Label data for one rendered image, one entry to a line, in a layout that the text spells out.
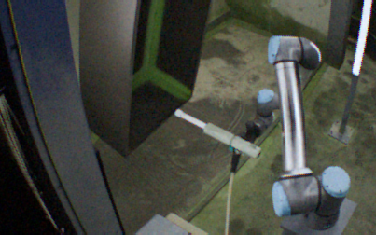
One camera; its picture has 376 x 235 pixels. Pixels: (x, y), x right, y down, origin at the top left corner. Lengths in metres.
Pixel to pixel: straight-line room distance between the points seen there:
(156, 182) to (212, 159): 0.40
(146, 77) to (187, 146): 0.55
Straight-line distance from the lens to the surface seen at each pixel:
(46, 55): 0.89
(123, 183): 2.68
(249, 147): 1.99
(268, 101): 2.17
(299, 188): 1.56
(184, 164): 2.74
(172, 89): 2.58
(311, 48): 1.71
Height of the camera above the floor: 2.12
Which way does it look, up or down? 43 degrees down
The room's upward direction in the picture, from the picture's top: 2 degrees counter-clockwise
